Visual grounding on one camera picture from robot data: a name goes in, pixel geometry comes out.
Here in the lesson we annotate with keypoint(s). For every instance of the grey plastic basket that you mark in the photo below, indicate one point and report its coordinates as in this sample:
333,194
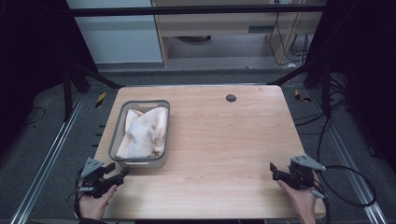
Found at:
116,140

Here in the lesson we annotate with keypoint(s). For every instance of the black metal stand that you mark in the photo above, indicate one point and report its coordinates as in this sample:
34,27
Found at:
67,93
325,90

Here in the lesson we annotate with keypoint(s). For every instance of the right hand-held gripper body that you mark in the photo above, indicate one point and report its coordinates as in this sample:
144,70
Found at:
301,177

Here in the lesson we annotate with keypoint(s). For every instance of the white cabinet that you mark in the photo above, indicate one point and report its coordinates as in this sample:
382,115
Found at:
115,40

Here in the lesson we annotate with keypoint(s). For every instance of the aluminium floor rail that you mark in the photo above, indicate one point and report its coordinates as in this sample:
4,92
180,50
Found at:
351,168
46,161

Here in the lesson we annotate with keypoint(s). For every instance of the person's right hand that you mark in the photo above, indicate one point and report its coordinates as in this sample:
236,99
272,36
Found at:
302,202

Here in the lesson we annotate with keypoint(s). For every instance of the white cloth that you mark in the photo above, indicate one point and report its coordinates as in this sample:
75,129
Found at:
144,133

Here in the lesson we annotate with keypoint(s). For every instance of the yellow black tape marker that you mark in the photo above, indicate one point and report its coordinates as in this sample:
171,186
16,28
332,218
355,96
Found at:
299,95
100,100

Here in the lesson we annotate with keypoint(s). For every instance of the light wooden desk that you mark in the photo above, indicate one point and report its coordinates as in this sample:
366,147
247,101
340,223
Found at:
218,23

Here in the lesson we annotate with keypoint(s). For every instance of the dark curtain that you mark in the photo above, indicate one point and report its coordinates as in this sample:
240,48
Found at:
370,77
28,62

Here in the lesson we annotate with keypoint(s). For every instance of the black frame crossbar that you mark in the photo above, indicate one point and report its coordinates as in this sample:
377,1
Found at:
186,10

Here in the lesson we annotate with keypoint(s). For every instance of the person's left hand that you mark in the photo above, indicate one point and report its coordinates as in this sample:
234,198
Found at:
95,205

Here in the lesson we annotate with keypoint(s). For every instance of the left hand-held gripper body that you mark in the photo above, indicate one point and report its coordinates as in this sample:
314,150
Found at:
93,182

